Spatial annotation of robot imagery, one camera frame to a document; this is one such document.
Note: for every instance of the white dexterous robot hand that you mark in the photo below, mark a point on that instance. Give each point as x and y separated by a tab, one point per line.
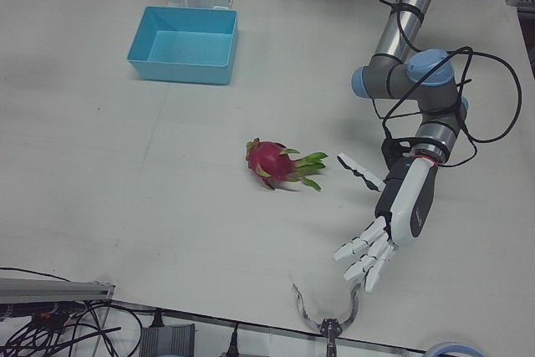
411	202

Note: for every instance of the red dragon fruit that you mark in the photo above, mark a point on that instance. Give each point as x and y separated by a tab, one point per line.
269	162

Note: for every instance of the silver UR5e robot arm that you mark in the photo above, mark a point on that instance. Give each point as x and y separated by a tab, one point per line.
401	77

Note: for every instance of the metal spring clamp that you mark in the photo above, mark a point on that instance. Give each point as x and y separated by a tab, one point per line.
330	325

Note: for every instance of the light blue container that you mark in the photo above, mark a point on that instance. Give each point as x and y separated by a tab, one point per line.
451	350

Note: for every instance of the black power plug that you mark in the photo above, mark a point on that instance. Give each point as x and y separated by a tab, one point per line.
157	319
234	340

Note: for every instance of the light blue plastic bin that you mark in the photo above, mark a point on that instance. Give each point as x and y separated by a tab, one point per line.
184	72

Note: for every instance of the grey electronics box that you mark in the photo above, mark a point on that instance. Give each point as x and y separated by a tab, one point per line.
167	340

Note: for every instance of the aluminium extrusion rail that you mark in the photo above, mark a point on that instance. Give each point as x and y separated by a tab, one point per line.
50	289

